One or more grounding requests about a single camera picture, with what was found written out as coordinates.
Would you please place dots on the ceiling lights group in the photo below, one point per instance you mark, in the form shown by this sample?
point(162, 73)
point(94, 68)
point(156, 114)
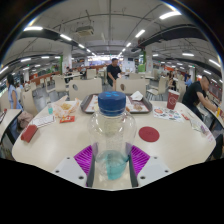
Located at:
point(170, 14)

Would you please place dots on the colourful sticker sheet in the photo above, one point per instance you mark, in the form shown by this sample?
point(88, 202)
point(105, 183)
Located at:
point(167, 114)

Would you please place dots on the ceiling air conditioner unit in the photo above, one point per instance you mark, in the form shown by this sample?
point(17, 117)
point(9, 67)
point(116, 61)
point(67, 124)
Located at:
point(84, 31)

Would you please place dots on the white printed card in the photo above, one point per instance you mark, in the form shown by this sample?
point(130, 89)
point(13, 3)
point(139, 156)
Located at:
point(42, 121)

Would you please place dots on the person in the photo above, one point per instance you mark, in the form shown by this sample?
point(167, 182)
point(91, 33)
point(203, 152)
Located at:
point(193, 95)
point(114, 71)
point(188, 81)
point(13, 95)

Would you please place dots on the flat round red coaster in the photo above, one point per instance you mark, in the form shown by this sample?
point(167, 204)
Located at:
point(149, 134)

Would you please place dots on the clear bottle with blue cap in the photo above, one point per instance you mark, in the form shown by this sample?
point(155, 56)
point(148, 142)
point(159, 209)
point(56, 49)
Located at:
point(111, 133)

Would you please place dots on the pink bag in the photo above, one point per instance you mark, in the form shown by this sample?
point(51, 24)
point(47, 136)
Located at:
point(25, 119)

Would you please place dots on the small red sachet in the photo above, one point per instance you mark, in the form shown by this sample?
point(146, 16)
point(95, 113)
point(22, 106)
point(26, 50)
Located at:
point(185, 116)

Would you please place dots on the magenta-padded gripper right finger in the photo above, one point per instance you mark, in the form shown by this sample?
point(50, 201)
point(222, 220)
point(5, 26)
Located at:
point(141, 160)

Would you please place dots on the white printed leaflet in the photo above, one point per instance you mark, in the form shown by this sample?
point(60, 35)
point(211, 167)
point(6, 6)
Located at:
point(201, 128)

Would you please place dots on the small blue sanitiser bottle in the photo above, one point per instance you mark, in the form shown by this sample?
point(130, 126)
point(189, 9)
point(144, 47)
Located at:
point(50, 109)

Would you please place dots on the beige chair with round hole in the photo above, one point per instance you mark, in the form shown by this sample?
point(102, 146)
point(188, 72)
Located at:
point(86, 88)
point(133, 86)

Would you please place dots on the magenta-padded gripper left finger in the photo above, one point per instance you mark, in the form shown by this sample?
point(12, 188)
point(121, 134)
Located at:
point(81, 160)

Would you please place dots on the red paper cup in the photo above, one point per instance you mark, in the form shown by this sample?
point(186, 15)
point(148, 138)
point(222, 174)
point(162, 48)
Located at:
point(172, 99)

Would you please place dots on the beige chairs group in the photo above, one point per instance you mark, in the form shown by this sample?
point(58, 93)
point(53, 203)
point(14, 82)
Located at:
point(60, 83)

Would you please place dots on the red snack packet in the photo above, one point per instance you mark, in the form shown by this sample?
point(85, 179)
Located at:
point(67, 119)

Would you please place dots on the beige neighbouring table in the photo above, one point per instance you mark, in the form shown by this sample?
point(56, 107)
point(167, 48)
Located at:
point(8, 121)

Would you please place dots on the white paper napkin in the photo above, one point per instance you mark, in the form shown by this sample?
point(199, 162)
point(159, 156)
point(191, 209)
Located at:
point(136, 96)

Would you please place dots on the dark brown food tray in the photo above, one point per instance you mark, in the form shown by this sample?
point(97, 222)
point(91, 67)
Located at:
point(141, 107)

